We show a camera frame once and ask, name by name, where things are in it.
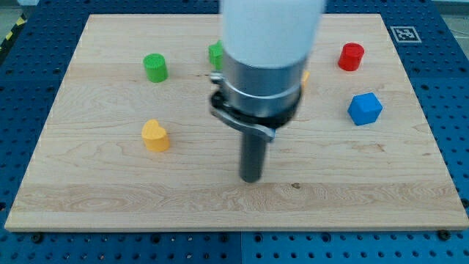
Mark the blue cube block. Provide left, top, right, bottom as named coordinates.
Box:
left=347, top=92, right=383, bottom=125

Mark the yellow heart block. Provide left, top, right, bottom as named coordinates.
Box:
left=141, top=119, right=170, bottom=152

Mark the green cylinder block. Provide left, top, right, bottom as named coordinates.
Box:
left=143, top=54, right=169, bottom=83

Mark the orange block behind arm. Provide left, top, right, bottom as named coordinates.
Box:
left=301, top=70, right=310, bottom=89

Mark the green star block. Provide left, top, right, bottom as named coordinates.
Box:
left=208, top=40, right=224, bottom=70

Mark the white fiducial marker tag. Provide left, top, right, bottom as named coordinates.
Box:
left=390, top=26, right=421, bottom=43

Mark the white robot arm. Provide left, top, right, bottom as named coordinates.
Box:
left=210, top=0, right=327, bottom=183

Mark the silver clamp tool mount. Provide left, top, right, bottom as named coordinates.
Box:
left=210, top=51, right=306, bottom=142

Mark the light wooden board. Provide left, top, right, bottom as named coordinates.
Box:
left=5, top=14, right=468, bottom=232

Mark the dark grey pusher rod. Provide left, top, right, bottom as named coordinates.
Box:
left=240, top=133, right=268, bottom=183

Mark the red cylinder block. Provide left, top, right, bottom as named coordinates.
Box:
left=338, top=43, right=365, bottom=71

